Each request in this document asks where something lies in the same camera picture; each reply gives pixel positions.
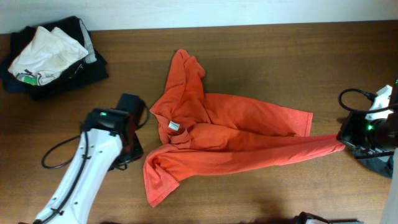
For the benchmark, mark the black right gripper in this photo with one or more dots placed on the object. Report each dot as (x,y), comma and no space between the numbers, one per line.
(346,137)

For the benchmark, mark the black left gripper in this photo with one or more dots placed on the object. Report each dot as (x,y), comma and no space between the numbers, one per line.
(133,149)

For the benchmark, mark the orange t-shirt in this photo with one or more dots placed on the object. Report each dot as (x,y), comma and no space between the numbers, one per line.
(217,134)

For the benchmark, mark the dark blue-grey garment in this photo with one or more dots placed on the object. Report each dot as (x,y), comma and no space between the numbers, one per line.
(378,163)

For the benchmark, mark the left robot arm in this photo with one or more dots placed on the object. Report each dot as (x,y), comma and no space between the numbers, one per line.
(108,141)

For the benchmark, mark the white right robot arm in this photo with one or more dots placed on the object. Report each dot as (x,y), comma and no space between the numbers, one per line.
(390,210)

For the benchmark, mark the white folded t-shirt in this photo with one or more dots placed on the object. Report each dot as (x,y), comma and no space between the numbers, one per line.
(45,58)

